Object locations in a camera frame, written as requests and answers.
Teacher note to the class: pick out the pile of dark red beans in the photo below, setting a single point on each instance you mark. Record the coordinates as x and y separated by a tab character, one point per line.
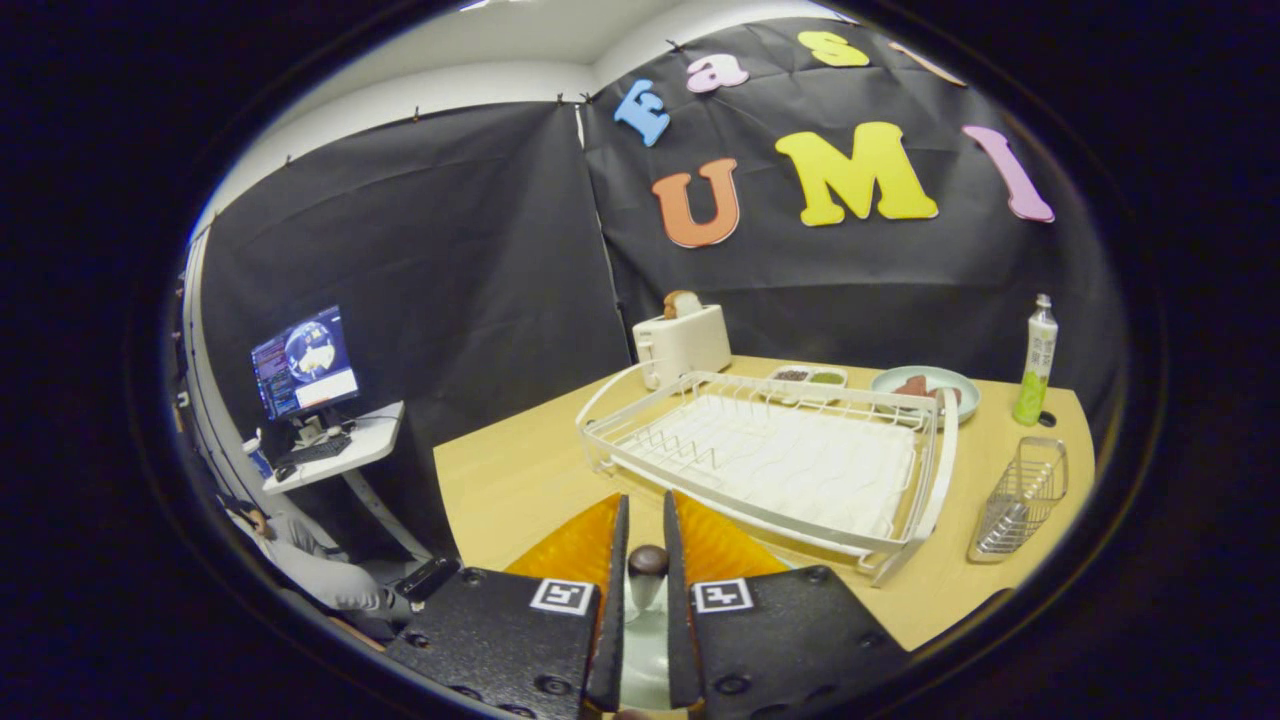
792	376

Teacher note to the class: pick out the black computer mouse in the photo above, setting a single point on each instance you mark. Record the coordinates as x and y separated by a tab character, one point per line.
286	472

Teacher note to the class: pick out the pile of green beans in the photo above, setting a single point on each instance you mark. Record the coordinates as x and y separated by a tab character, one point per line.
827	378

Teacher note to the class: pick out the person's grey clothed leg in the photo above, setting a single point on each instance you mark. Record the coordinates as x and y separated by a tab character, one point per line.
330	580

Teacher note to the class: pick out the white blue bottle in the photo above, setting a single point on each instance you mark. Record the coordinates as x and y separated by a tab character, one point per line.
258	460

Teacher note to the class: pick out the white divided tray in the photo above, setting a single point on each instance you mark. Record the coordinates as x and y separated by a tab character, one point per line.
820	390

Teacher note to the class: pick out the brown bread slice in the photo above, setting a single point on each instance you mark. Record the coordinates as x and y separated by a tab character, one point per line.
685	304

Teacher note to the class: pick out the green drink bottle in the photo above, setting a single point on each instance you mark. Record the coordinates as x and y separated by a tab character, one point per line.
1035	370

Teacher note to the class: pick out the small white desk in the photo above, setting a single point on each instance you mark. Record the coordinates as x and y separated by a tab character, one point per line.
375	435

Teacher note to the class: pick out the white toaster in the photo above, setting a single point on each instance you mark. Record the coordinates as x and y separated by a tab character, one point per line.
690	340

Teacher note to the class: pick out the black handheld device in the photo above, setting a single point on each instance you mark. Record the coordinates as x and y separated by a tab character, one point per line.
428	577

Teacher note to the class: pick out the black backdrop cloth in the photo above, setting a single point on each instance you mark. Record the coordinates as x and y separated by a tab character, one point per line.
480	250

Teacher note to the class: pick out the computer monitor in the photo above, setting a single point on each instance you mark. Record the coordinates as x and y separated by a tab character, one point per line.
305	360

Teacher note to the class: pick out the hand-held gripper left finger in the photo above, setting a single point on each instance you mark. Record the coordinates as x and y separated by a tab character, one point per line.
615	620

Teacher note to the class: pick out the black keyboard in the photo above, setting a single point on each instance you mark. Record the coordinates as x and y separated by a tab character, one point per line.
320	448

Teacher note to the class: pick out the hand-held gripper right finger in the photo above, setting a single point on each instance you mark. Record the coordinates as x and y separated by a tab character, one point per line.
678	620

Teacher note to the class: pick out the pale green plate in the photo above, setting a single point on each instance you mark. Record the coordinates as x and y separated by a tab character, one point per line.
645	670
968	395

